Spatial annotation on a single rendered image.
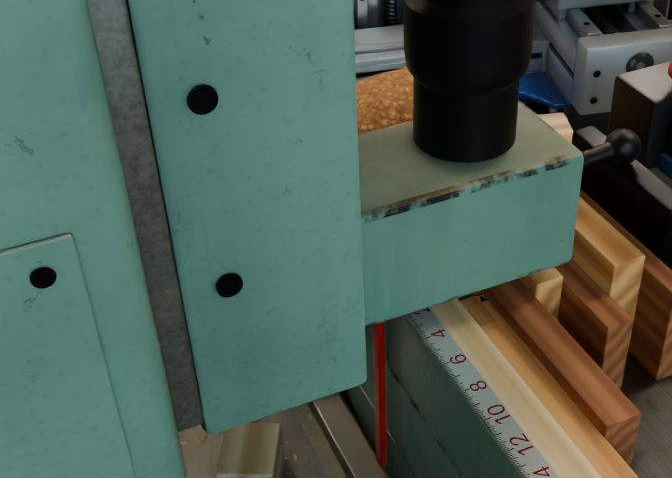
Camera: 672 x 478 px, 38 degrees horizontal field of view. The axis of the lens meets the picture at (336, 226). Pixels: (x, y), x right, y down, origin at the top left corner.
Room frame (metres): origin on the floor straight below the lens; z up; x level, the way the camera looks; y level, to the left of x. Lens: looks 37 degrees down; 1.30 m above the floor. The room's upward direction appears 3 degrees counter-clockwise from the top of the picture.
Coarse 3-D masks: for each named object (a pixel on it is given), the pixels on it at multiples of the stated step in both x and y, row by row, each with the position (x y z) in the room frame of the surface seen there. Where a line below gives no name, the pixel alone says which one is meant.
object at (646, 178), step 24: (576, 144) 0.48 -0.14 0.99; (600, 144) 0.47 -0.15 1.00; (600, 168) 0.46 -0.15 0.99; (624, 168) 0.45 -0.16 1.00; (600, 192) 0.46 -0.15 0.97; (624, 192) 0.44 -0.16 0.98; (648, 192) 0.42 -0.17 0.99; (624, 216) 0.44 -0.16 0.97; (648, 216) 0.42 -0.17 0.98; (648, 240) 0.42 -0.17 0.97
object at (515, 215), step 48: (384, 144) 0.42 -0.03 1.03; (528, 144) 0.41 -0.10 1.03; (384, 192) 0.38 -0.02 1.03; (432, 192) 0.38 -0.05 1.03; (480, 192) 0.38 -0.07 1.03; (528, 192) 0.39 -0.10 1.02; (576, 192) 0.40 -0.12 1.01; (384, 240) 0.36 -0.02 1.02; (432, 240) 0.37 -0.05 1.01; (480, 240) 0.38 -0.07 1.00; (528, 240) 0.39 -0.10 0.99; (384, 288) 0.36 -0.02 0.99; (432, 288) 0.37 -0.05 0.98; (480, 288) 0.38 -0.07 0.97
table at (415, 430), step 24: (624, 384) 0.37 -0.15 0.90; (648, 384) 0.37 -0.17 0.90; (408, 408) 0.38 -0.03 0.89; (648, 408) 0.36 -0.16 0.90; (408, 432) 0.38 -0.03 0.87; (432, 432) 0.35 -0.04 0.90; (648, 432) 0.34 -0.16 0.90; (408, 456) 0.38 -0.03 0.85; (432, 456) 0.35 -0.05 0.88; (648, 456) 0.32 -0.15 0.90
